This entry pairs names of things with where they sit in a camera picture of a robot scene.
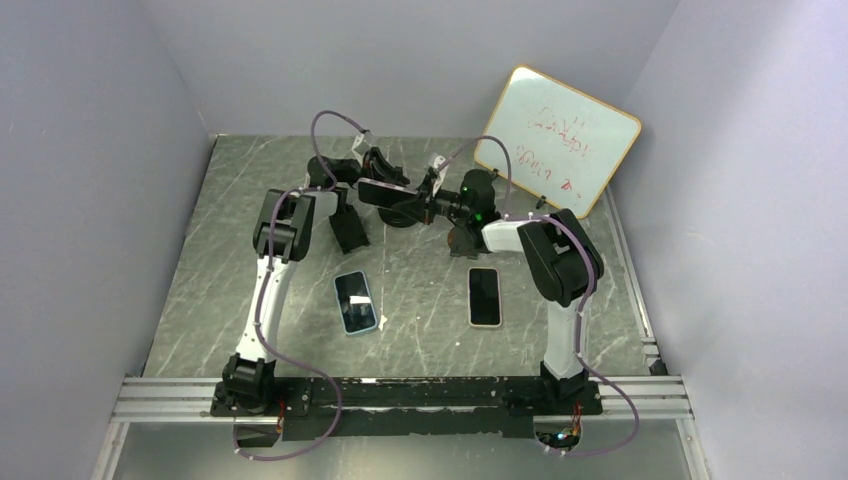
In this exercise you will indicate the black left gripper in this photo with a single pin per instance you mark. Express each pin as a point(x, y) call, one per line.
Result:
point(388, 174)

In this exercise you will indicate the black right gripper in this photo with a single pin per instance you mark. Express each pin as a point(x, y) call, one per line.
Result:
point(421, 208)

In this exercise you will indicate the purple phone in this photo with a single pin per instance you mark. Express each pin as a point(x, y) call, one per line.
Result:
point(382, 194)

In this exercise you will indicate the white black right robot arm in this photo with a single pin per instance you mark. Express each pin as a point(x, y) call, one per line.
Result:
point(564, 265)

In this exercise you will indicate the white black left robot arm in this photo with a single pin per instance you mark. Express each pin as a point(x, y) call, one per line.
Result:
point(281, 239)

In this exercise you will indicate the black round base phone stand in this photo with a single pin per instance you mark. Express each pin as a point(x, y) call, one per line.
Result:
point(398, 218)

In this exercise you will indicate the black folding phone stand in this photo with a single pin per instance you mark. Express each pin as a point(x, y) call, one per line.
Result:
point(348, 229)

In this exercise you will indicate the white cased phone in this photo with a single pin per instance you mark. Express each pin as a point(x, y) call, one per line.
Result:
point(484, 298)

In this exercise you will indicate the blue cased phone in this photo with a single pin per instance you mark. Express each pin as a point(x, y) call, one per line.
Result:
point(356, 304)

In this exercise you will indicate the yellow framed whiteboard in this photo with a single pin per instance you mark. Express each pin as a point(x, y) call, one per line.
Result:
point(564, 145)

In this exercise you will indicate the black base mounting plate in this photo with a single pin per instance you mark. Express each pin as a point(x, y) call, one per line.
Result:
point(307, 407)

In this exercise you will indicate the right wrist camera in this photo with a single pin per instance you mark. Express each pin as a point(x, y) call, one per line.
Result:
point(438, 165)

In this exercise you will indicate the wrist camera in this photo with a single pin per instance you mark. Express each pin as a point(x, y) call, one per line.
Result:
point(363, 142)
point(438, 165)

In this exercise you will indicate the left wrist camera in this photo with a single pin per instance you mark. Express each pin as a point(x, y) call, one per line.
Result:
point(363, 142)

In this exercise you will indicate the aluminium rail frame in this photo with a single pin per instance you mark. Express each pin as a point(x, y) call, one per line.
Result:
point(656, 396)

